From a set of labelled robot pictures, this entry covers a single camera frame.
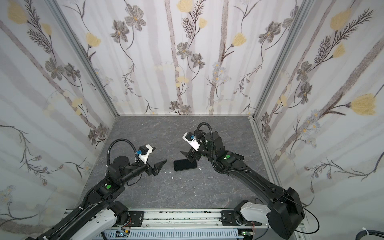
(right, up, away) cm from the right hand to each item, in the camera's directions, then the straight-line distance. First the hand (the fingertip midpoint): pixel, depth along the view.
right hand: (185, 139), depth 72 cm
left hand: (-14, -5, -1) cm, 15 cm away
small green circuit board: (-32, -47, 0) cm, 57 cm away
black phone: (-2, -18, +21) cm, 27 cm away
